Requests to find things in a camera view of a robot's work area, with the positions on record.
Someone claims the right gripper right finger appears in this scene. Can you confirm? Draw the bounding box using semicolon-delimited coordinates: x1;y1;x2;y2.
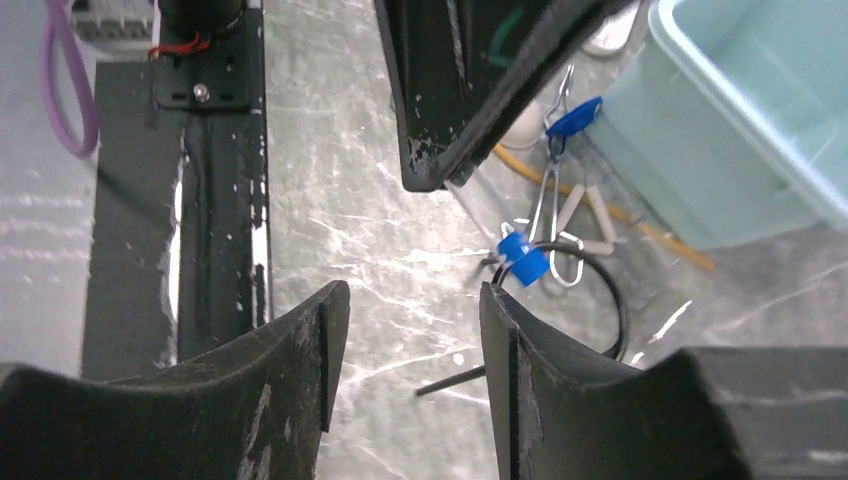
479;283;847;479

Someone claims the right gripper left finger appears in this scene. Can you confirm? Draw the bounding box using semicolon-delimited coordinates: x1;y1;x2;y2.
1;280;350;479

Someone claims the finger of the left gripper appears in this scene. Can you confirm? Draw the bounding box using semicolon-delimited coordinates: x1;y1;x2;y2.
374;0;626;192

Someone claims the black wire ring stand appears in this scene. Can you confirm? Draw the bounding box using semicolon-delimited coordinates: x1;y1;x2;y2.
415;241;631;397

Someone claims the white round watch glass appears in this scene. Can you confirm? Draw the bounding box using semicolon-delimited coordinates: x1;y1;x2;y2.
499;100;545;150

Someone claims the graduated cylinder blue base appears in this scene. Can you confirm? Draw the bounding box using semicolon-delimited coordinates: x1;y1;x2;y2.
545;95;664;227

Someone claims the amber rubber tubing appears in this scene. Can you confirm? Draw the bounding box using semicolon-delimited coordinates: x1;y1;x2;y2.
491;144;717;272

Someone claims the mint green plastic bin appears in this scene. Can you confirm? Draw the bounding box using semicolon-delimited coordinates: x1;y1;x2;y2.
587;1;847;250

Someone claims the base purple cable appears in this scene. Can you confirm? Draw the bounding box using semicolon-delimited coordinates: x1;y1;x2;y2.
38;0;101;159

